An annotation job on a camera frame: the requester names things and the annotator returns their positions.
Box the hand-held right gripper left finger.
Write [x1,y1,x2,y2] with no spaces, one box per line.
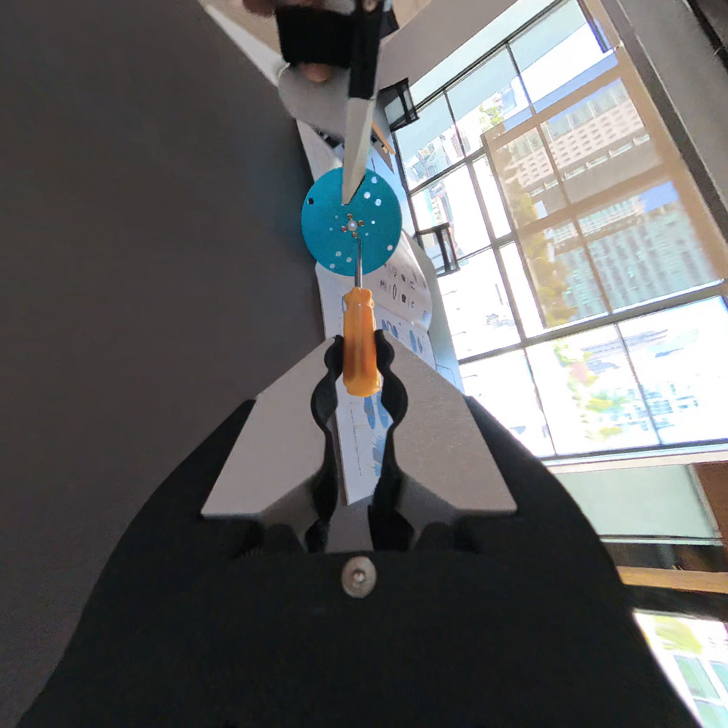
[200,336,344,551]

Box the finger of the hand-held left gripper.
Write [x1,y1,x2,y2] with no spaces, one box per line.
[340,97,377,204]

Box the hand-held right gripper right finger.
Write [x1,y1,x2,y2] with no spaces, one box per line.
[371,330,519,551]

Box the blue round metal plate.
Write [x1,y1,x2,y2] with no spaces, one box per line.
[300,168,403,278]

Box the yellow-handled screwdriver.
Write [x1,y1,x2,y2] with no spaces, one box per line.
[341,227,383,397]

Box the black chair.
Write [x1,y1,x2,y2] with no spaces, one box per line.
[418,223,460,275]
[378,78,420,133]

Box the open assembly manual booklet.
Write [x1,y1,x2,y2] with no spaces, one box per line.
[296,119,466,507]

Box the large glass window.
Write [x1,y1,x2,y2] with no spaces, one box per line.
[392,0,728,728]

